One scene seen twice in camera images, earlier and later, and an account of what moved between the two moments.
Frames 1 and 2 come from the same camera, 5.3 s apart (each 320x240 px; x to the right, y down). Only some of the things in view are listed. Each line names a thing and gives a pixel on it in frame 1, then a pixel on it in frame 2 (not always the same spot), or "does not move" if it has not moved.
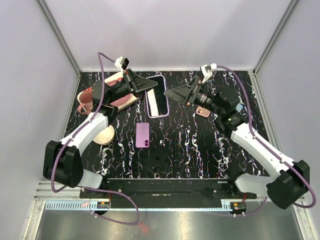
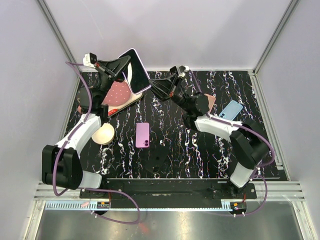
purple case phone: (142, 135) does not move
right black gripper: (183, 94) -> (168, 87)
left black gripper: (135, 85) -> (116, 68)
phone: (157, 103) -> (135, 74)
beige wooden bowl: (105, 137) does not move
